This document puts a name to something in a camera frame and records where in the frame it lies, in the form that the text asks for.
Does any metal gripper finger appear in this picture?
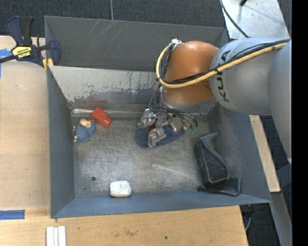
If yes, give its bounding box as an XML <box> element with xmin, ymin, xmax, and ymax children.
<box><xmin>138</xmin><ymin>108</ymin><xmax>158</xmax><ymax>129</ymax></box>
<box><xmin>146</xmin><ymin>127</ymin><xmax>167</xmax><ymax>149</ymax></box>

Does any blue cloth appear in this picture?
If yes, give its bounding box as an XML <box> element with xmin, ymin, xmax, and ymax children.
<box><xmin>134</xmin><ymin>125</ymin><xmax>186</xmax><ymax>149</ymax></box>

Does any grey metal bin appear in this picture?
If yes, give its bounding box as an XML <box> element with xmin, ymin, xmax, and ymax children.
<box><xmin>44</xmin><ymin>15</ymin><xmax>273</xmax><ymax>219</ymax></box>

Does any red plastic block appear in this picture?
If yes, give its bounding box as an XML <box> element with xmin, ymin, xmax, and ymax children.
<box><xmin>90</xmin><ymin>107</ymin><xmax>113</xmax><ymax>129</ymax></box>

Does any blue toy animal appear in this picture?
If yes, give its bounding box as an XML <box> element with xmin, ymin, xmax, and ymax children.
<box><xmin>72</xmin><ymin>118</ymin><xmax>97</xmax><ymax>144</ymax></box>

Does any white packet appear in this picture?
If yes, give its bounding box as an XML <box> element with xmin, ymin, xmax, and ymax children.
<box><xmin>108</xmin><ymin>180</ymin><xmax>132</xmax><ymax>198</ymax></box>

